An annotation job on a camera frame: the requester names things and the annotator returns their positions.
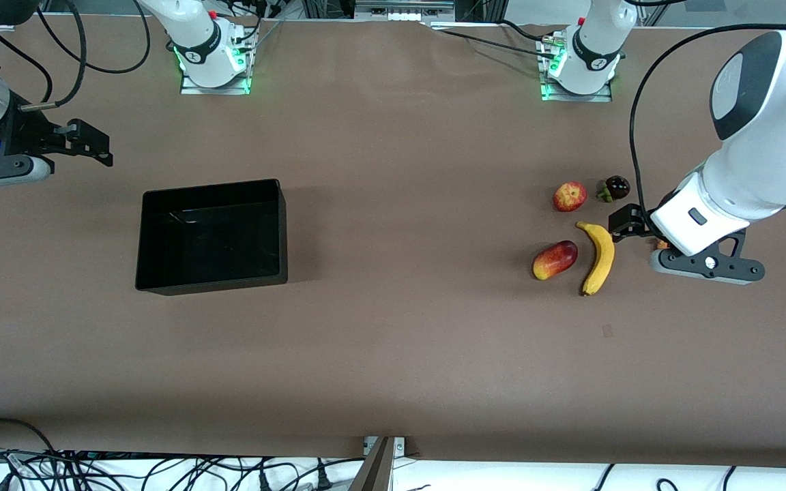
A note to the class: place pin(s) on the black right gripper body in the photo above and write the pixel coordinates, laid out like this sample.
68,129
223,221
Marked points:
26,133

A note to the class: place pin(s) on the yellow banana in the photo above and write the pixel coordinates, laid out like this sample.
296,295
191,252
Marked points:
601,259

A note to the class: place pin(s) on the red yellow apple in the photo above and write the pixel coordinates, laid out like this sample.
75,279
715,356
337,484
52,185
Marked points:
570,196

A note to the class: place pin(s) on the black plastic box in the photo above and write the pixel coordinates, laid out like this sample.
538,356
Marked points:
209,239

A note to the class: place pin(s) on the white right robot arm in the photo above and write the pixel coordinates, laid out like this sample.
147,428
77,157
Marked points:
195,34

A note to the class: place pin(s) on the silver equipment box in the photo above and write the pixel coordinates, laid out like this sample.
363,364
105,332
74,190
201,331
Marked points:
400,10

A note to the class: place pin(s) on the dark purple mangosteen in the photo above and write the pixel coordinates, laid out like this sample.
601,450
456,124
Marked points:
617,187

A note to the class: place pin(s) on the red yellow mango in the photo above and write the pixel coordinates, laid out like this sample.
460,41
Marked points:
555,260

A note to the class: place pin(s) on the white cloth sheet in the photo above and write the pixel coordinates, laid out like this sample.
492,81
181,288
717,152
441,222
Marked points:
502,477

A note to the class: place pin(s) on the table cover sheet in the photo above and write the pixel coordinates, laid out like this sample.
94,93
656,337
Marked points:
366,375

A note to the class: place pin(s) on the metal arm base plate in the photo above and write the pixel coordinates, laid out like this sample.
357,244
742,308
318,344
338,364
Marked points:
574,97
192,89

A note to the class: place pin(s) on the small metal bracket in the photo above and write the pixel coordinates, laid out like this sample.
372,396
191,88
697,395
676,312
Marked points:
400,447

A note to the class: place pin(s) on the grey metal post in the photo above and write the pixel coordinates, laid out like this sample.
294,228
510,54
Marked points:
374,474

